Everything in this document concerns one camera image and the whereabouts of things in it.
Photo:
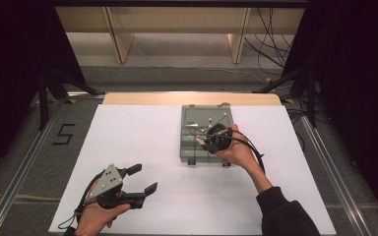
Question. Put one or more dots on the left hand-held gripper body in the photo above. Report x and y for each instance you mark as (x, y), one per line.
(106, 185)

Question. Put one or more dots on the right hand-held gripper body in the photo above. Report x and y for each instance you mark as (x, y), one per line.
(221, 141)

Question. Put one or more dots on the clear plastic compartment box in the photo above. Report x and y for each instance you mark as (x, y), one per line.
(190, 152)

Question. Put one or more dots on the person's right hand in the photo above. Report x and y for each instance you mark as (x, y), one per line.
(239, 154)

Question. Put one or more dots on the person's left hand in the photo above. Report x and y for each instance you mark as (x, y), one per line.
(93, 218)

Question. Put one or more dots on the white table mat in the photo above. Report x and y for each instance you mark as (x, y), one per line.
(138, 137)

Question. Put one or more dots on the black tripod stand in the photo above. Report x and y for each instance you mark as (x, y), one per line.
(43, 98)
(311, 98)

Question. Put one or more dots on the black overhead bar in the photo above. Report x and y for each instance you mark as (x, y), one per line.
(177, 3)

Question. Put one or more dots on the black curtain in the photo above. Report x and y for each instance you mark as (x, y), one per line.
(357, 82)
(10, 65)

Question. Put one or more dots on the aluminium floor rail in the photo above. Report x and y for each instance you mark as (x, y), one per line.
(19, 177)
(334, 177)

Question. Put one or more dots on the light wooden furniture frame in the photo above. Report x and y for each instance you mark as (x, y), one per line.
(121, 42)

